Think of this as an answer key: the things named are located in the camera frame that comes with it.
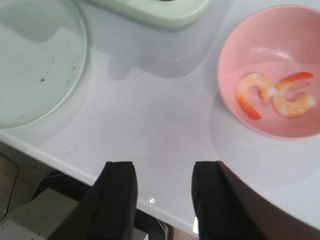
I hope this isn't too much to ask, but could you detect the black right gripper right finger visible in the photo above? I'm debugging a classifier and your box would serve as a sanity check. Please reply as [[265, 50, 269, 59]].
[[191, 160, 296, 240]]

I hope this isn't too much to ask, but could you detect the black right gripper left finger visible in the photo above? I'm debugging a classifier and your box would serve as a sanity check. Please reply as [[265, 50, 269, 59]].
[[49, 161, 138, 240]]

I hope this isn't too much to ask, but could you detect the shrimp with red tail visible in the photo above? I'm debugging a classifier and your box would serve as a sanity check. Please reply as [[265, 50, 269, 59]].
[[235, 72, 277, 120]]

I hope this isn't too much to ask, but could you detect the pink plastic bowl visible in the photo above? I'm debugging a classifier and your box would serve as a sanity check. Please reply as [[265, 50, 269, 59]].
[[217, 4, 320, 140]]

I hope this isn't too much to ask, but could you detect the mint green breakfast maker base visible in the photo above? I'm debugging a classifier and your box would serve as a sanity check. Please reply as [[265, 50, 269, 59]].
[[88, 0, 212, 31]]

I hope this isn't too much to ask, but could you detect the mint green round plate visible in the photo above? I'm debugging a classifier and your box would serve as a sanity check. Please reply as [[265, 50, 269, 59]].
[[0, 0, 88, 129]]

